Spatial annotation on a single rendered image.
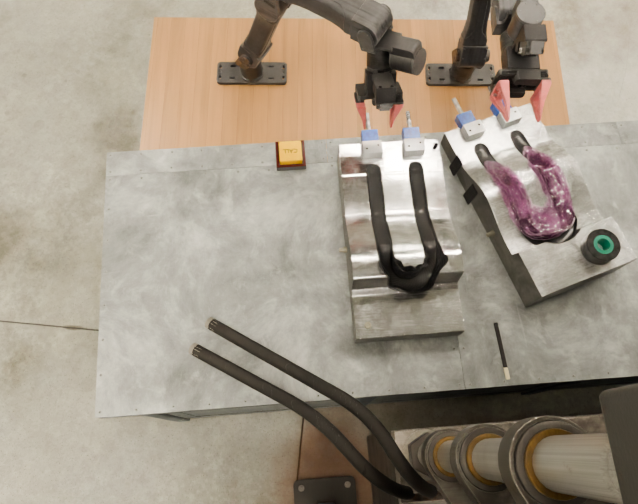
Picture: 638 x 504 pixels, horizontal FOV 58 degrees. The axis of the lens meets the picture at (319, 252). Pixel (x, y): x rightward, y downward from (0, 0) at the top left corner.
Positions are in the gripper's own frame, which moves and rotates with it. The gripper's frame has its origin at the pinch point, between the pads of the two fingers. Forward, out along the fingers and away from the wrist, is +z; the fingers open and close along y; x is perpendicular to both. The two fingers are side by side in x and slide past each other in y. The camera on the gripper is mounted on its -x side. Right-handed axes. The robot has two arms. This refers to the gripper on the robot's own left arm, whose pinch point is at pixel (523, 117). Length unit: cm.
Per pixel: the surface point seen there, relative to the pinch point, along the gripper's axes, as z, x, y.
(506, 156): -8.2, 33.8, 8.4
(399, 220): 11.1, 30.5, -21.2
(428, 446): 64, 14, -20
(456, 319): 35.4, 32.8, -8.2
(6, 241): -13, 120, -166
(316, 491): 81, 116, -41
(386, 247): 19.1, 27.5, -25.0
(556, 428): 61, -36, -16
